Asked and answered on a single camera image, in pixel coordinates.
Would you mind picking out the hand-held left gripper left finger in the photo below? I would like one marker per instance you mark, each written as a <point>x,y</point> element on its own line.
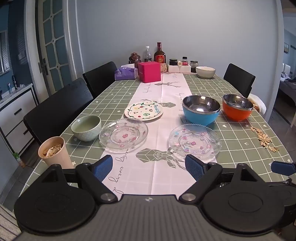
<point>103,168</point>

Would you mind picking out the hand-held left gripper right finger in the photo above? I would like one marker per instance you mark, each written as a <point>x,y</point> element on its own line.
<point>194,166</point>

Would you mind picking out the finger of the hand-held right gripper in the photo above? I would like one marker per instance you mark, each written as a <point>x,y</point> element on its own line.
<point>283,168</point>

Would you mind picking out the clear glass flowered plate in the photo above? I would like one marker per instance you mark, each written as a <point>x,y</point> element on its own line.
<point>123,135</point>
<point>194,142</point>

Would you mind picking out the green ceramic bowl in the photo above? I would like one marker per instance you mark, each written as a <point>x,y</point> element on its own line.
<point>86,129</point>

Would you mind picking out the blue steel bowl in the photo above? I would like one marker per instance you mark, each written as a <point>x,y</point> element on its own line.
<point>200,115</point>

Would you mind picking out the orange steel bowl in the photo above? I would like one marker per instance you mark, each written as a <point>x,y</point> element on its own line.
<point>237,113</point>

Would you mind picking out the white painted plate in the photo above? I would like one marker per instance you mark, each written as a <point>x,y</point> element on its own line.
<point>143,110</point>

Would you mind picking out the scattered wooden sticks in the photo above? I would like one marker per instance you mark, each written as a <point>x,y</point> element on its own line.
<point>263,138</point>

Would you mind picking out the paper cup of wood chips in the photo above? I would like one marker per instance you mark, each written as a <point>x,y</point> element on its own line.
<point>57,157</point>

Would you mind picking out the white printed table runner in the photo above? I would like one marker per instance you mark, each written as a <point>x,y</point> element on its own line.
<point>152,132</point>

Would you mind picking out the white bag of seeds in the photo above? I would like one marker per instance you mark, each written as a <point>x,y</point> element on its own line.
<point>259,103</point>

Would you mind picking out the black chair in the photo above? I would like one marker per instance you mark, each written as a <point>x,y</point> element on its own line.
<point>99,76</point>
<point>57,109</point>
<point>239,78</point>

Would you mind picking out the grey bed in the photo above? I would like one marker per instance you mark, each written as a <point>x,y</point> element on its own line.
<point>288,89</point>

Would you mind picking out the green bottle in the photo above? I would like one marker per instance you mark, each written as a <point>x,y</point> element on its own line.
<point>18,158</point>

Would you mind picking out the white ceramic bowl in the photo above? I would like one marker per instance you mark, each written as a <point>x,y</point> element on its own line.
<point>205,73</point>

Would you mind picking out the purple tissue box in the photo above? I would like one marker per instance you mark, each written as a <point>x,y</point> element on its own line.
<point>126,73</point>

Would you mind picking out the white rectangular box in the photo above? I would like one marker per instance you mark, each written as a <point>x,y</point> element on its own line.
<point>178,69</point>

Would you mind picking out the white cabinet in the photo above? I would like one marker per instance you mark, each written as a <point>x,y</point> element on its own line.
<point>16,115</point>

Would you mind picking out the dark glass jar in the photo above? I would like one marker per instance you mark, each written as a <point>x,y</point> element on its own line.
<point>194,65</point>

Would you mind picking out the pink box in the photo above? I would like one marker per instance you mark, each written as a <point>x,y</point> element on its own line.
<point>149,73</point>

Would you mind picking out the red label jar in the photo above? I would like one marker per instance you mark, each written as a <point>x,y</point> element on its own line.
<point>184,61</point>

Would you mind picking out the black lid jar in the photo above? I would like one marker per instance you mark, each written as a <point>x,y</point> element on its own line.
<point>173,62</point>

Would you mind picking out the striped mat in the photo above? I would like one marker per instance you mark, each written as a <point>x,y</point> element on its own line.
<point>8,222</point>

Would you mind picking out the brown figurine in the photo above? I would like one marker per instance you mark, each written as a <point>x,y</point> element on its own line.
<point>134,58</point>

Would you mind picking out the brown liquor bottle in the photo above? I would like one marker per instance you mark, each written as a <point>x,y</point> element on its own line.
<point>159,56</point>

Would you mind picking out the clear water bottle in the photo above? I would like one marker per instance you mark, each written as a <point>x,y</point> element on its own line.
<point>147,55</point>

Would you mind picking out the glass panel door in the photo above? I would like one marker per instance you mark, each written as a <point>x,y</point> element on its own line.
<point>54,46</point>

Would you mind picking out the small wall picture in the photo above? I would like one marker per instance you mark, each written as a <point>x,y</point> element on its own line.
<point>286,48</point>

